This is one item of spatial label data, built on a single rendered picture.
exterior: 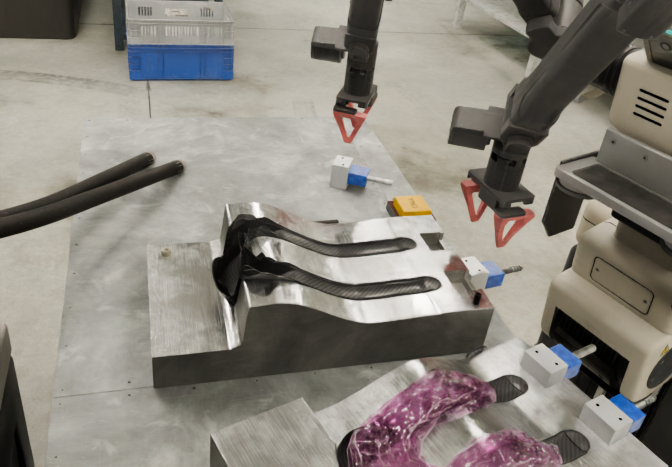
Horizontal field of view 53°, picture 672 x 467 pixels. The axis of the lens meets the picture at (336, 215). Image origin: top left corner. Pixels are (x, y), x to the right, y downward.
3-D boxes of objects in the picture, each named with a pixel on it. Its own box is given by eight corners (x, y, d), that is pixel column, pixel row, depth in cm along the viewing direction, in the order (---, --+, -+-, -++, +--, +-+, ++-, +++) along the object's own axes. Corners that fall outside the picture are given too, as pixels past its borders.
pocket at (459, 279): (464, 287, 110) (468, 269, 108) (477, 308, 106) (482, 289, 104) (438, 289, 109) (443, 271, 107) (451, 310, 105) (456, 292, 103)
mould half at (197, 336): (422, 254, 126) (436, 193, 119) (481, 351, 106) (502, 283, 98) (148, 274, 113) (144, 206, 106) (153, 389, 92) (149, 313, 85)
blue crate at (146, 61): (225, 58, 435) (226, 24, 423) (234, 82, 401) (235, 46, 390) (127, 56, 418) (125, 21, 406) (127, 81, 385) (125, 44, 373)
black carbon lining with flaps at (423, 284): (409, 245, 116) (419, 198, 111) (445, 304, 103) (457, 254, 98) (206, 258, 107) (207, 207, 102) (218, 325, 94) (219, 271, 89)
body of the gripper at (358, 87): (334, 105, 132) (338, 69, 128) (346, 87, 141) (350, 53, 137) (366, 111, 131) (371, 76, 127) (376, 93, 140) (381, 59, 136)
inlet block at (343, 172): (392, 188, 147) (396, 166, 144) (388, 199, 143) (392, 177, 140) (334, 176, 149) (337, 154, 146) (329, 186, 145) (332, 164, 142)
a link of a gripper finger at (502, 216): (490, 257, 107) (504, 208, 102) (466, 233, 112) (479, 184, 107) (524, 251, 110) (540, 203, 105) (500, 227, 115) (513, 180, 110)
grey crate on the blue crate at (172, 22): (226, 26, 423) (227, 2, 415) (235, 48, 390) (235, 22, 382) (125, 23, 407) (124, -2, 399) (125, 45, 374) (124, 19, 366)
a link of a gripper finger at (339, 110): (328, 144, 136) (333, 101, 131) (337, 129, 142) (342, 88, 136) (361, 151, 135) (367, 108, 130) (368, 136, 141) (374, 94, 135)
